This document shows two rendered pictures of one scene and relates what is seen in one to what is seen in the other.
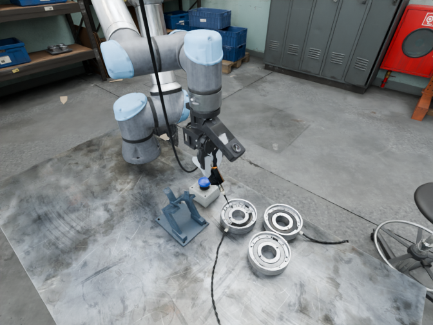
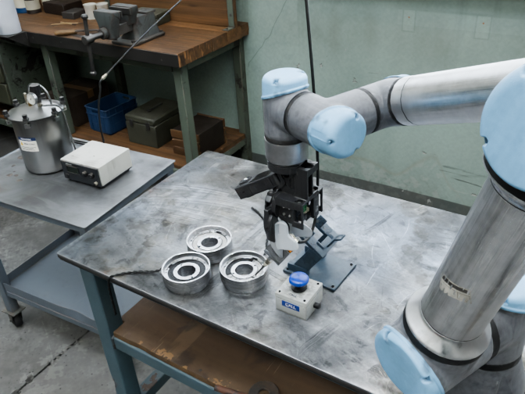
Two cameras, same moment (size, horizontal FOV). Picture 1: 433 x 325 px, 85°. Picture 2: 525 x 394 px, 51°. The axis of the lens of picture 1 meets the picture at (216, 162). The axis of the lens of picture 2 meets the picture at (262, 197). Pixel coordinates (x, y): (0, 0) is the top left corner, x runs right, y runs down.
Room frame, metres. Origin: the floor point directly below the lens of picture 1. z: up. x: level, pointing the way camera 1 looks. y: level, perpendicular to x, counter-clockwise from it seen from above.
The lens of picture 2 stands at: (1.35, -0.10, 1.59)
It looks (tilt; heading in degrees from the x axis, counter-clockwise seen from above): 32 degrees down; 175
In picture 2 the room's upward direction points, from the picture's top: 4 degrees counter-clockwise
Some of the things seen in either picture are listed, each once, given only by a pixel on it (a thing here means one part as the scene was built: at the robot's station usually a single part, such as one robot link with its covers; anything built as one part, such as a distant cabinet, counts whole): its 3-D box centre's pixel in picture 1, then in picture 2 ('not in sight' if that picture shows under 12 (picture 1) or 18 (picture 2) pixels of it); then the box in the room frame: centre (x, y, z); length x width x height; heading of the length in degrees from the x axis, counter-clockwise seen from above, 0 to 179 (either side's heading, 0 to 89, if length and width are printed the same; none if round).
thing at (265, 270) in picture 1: (268, 253); (209, 245); (0.31, -0.13, 0.82); 0.10 x 0.10 x 0.04
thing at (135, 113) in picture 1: (134, 115); (488, 308); (0.76, 0.29, 0.97); 0.13 x 0.12 x 0.14; 117
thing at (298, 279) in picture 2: (204, 185); (298, 285); (0.52, 0.04, 0.85); 0.04 x 0.04 x 0.05
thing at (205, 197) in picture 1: (203, 190); (301, 296); (0.53, 0.04, 0.82); 0.08 x 0.07 x 0.05; 50
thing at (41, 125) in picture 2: not in sight; (62, 130); (-0.43, -0.59, 0.83); 0.41 x 0.19 x 0.30; 54
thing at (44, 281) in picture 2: not in sight; (83, 249); (-0.42, -0.63, 0.34); 0.67 x 0.46 x 0.68; 54
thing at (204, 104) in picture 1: (204, 98); (287, 147); (0.51, 0.03, 1.15); 0.08 x 0.08 x 0.05
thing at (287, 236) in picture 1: (281, 222); (187, 274); (0.40, -0.19, 0.82); 0.10 x 0.10 x 0.04
